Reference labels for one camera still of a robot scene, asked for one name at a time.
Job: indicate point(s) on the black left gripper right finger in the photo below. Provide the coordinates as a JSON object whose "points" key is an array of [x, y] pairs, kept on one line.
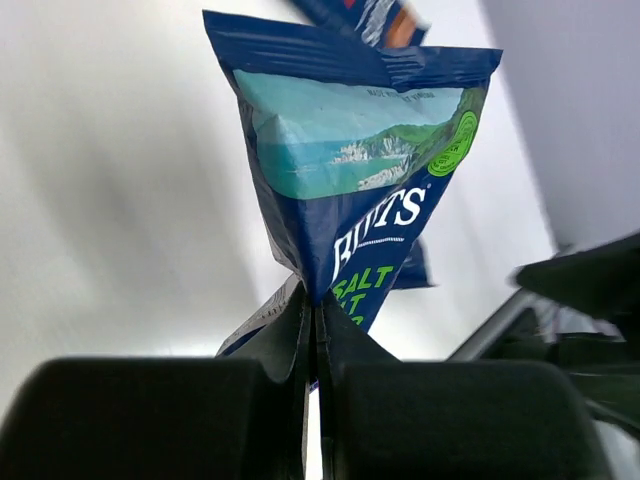
{"points": [[383, 418]]}

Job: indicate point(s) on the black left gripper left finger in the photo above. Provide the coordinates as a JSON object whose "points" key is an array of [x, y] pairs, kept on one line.
{"points": [[241, 416]]}

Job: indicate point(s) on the Burts sea salt vinegar bag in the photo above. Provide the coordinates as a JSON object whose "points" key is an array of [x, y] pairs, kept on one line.
{"points": [[350, 149]]}

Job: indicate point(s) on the Burts spicy sweet chilli bag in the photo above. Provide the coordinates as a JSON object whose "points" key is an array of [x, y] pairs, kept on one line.
{"points": [[415, 271]]}

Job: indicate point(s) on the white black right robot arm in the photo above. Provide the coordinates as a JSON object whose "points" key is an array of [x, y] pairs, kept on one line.
{"points": [[578, 311]]}

